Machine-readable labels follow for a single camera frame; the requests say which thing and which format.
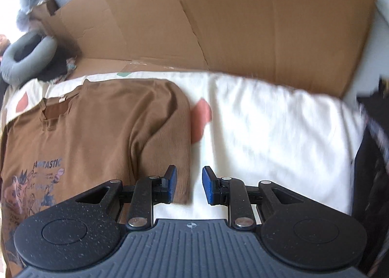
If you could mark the grey neck pillow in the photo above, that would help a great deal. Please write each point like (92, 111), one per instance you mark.
(27, 57)

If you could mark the brown cardboard sheet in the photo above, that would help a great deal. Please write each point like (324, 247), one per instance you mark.
(310, 44)

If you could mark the cream bear print bedsheet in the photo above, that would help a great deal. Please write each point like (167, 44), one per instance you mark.
(256, 131)

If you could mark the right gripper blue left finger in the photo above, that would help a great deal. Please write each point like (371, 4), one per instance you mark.
(147, 193)

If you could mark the brown printed t-shirt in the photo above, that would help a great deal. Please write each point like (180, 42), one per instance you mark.
(122, 129)

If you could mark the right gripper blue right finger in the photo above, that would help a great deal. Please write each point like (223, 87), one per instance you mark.
(233, 194)

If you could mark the black folded garment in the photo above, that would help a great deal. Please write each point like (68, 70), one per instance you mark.
(370, 199)

